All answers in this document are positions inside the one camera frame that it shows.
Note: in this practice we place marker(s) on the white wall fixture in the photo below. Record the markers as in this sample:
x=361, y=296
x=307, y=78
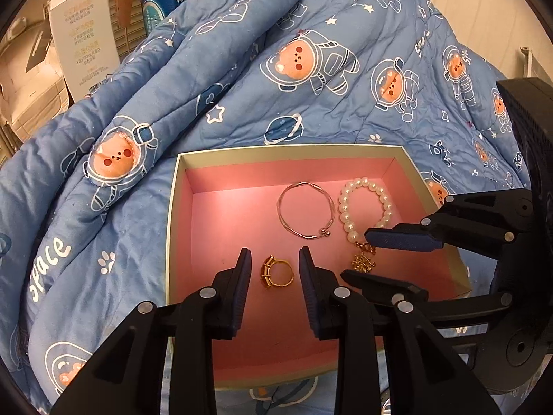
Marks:
x=532, y=62

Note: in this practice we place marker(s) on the beige folded high chair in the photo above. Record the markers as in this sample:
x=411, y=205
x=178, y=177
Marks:
x=26, y=95

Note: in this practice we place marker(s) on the pink lined jewelry box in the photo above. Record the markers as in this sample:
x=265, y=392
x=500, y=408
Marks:
x=216, y=233

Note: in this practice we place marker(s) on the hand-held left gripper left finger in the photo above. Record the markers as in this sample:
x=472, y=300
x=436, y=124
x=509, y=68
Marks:
x=241, y=287

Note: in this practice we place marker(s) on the tall white carton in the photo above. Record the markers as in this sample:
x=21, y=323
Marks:
x=82, y=30

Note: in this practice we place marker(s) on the silver bangle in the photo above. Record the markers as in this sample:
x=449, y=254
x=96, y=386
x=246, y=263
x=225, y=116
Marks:
x=321, y=231

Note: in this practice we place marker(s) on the blue plastic package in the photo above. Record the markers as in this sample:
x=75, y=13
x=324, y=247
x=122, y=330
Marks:
x=160, y=8

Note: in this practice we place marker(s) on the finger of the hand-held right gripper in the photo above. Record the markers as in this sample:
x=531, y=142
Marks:
x=401, y=238
x=380, y=284

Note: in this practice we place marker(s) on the blue space print blanket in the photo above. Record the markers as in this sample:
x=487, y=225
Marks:
x=242, y=108

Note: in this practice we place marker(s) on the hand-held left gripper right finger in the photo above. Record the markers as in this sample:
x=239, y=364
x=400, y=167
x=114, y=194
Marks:
x=310, y=287

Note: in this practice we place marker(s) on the louvered closet door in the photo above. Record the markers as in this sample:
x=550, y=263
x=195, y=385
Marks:
x=134, y=39

